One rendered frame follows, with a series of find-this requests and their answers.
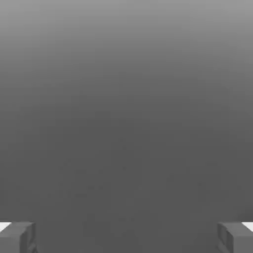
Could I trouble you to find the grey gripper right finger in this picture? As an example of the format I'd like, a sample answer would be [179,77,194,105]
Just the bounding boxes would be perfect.
[216,221,253,253]

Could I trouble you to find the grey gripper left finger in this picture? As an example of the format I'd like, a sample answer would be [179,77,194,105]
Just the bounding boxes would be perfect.
[0,221,38,253]

